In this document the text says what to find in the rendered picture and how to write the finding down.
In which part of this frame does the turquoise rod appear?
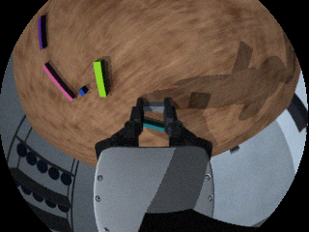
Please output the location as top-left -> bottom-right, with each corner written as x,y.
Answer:
143,119 -> 164,131

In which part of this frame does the small blue cube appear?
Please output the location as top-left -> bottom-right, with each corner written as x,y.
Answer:
78,86 -> 88,96

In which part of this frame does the pink rod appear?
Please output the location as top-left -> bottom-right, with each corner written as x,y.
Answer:
43,62 -> 75,101

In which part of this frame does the purple rod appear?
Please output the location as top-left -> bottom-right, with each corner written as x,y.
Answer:
38,15 -> 47,50

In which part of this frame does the lime green rod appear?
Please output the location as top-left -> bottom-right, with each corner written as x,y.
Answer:
93,59 -> 109,97

